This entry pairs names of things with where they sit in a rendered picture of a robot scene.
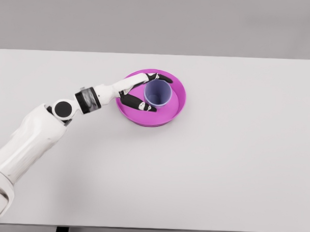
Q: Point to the magenta plate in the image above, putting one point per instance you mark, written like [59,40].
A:
[167,114]

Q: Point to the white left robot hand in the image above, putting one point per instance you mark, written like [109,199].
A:
[132,83]

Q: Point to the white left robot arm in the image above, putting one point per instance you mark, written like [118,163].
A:
[34,132]

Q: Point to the purple cup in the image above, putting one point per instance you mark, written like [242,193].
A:
[157,93]

